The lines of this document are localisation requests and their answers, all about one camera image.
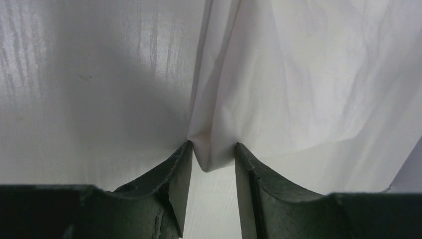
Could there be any white t-shirt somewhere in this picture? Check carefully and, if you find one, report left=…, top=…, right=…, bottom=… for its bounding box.
left=188, top=0, right=422, bottom=194

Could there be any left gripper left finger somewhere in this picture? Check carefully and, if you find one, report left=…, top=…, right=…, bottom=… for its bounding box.
left=0, top=141, right=193, bottom=239

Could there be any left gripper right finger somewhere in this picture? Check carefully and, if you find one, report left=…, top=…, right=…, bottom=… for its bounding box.
left=234, top=143, right=422, bottom=239

